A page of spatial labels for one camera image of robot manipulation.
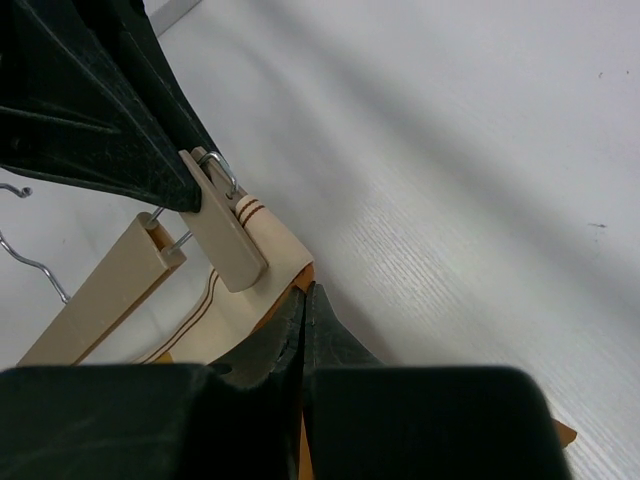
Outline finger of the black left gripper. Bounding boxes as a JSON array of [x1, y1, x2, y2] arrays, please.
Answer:
[[1, 1, 201, 212], [89, 0, 219, 152]]

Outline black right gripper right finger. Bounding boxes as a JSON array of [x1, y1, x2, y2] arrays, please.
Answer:
[[303, 284, 571, 479]]

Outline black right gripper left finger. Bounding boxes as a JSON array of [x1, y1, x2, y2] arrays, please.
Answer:
[[1, 290, 306, 479]]

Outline brown boxer underwear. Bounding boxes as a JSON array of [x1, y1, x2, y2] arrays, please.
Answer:
[[142, 195, 576, 479]]

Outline wooden clip hanger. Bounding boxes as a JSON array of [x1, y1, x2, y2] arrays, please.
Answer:
[[1, 148, 267, 367]]

